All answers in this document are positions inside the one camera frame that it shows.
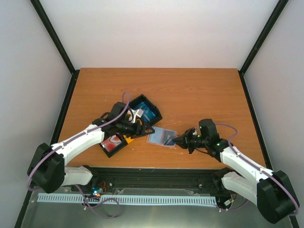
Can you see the black vip credit card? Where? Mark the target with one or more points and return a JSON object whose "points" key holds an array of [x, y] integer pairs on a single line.
{"points": [[168, 134]]}

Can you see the stack of blue cards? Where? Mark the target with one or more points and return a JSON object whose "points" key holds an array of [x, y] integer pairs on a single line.
{"points": [[148, 114]]}

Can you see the stack of red cards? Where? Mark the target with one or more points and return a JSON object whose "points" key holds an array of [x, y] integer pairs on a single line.
{"points": [[111, 143]]}

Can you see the yellow plastic bin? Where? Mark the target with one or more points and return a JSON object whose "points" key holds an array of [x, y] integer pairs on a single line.
{"points": [[129, 140]]}

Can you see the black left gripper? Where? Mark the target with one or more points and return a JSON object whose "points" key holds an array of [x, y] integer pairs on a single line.
{"points": [[139, 132]]}

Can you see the blue credit card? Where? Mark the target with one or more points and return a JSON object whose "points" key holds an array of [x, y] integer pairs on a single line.
{"points": [[169, 142]]}

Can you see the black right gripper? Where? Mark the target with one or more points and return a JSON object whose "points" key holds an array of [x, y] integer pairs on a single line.
{"points": [[183, 141]]}

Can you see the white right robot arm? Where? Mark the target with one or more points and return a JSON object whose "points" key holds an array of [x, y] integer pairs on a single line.
{"points": [[271, 191]]}

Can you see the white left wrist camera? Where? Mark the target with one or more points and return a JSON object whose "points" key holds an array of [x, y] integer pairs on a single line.
{"points": [[134, 114]]}

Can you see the light blue cable duct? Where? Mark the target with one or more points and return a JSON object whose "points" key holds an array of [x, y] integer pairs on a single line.
{"points": [[137, 200]]}

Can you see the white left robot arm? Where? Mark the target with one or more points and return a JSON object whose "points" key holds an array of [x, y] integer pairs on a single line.
{"points": [[48, 169]]}

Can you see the pink card holder wallet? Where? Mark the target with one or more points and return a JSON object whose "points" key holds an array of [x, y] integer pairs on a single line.
{"points": [[157, 137]]}

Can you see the black bin with blue cards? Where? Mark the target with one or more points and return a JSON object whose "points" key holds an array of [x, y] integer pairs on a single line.
{"points": [[143, 98]]}

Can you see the black bin with red cards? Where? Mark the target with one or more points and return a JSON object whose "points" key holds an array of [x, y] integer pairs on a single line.
{"points": [[117, 149]]}

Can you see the black aluminium frame rail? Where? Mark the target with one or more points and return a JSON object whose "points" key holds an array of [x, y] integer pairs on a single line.
{"points": [[133, 178]]}

